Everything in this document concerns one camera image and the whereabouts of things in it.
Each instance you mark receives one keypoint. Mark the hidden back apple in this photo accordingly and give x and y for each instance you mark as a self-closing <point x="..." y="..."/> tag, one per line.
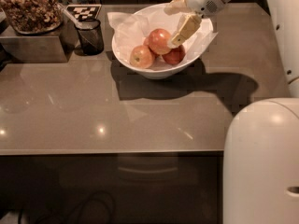
<point x="146" y="41"/>

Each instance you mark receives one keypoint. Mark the black white marker tag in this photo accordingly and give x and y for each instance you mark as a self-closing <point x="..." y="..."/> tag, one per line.
<point x="83" y="12"/>

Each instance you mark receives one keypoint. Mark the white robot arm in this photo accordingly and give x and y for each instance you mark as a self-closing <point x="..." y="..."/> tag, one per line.
<point x="261" y="152"/>

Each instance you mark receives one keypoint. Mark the dark metal box stand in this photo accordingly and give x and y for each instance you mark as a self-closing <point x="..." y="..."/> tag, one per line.
<point x="53" y="47"/>

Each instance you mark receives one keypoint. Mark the red yellow apple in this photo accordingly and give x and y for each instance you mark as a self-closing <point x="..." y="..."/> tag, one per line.
<point x="158" y="39"/>

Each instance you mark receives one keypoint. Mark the white ceramic bowl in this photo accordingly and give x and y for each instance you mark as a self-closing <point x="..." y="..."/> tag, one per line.
<point x="162" y="72"/>

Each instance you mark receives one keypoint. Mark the drawer handle under table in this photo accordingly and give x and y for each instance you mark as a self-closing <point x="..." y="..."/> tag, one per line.
<point x="148" y="171"/>

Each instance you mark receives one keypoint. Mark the white utensil in cup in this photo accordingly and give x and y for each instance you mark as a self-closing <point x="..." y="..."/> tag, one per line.
<point x="77" y="23"/>

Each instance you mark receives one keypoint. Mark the black mesh cup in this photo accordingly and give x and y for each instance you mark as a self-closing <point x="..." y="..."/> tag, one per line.
<point x="90" y="36"/>

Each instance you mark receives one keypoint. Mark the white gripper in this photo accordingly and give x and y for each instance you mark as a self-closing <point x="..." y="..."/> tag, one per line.
<point x="191" y="22"/>

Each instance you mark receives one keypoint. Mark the front left apple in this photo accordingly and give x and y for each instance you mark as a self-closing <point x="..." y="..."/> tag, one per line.
<point x="141" y="57"/>

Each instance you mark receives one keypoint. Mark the glass jar of nuts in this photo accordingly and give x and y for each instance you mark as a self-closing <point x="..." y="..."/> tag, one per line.
<point x="32" y="17"/>

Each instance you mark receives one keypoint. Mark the right red apple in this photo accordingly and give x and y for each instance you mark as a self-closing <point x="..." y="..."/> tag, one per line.
<point x="175" y="56"/>

